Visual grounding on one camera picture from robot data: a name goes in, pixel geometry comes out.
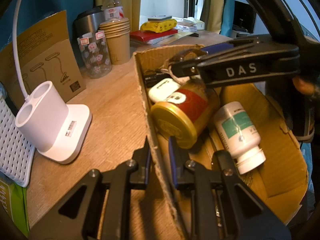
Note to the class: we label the stack of paper cups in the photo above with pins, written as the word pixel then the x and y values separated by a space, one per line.
pixel 117 33

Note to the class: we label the white perforated plastic basket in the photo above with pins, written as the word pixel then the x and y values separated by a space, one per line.
pixel 16 151

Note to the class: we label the white pill bottle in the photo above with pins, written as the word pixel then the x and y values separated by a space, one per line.
pixel 239 136

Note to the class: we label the black usb drive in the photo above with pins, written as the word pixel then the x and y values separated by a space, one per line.
pixel 153 79

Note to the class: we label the yellow tissue pack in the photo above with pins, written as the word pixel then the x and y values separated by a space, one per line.
pixel 159 26

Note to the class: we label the red book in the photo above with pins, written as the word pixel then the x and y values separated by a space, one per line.
pixel 150 37

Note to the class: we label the steel thermos mug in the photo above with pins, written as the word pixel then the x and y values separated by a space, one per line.
pixel 87 21

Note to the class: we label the white desk lamp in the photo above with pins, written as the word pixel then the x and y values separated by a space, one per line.
pixel 56 129

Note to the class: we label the clear plastic water bottle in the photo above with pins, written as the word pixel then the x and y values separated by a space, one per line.
pixel 112 9

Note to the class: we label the patterned glass jar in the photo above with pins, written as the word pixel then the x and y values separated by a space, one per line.
pixel 94 52

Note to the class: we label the grey white flat box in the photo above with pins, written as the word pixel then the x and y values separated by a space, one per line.
pixel 159 18

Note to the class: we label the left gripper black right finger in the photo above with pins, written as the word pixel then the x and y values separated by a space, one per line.
pixel 182 178

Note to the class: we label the right hand in glove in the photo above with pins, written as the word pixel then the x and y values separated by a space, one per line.
pixel 300 97

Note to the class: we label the brown leather wristwatch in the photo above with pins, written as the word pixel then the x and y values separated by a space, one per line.
pixel 180 57

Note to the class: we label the white earbuds case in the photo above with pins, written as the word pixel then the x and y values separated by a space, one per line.
pixel 163 89

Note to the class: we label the white paper boxes pile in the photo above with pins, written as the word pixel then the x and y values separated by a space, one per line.
pixel 189 24

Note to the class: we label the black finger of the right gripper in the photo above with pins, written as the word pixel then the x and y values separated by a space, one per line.
pixel 184 68
pixel 216 48

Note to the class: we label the black monitor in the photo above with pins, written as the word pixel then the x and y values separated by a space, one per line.
pixel 244 17

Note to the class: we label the green box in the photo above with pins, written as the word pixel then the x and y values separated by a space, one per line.
pixel 14 201

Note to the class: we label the red gold tin can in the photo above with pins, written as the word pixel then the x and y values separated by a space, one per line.
pixel 185 113

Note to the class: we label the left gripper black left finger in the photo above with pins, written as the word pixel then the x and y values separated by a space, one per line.
pixel 140 177

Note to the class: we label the brown cardboard lamp package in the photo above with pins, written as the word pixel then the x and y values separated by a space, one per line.
pixel 45 54

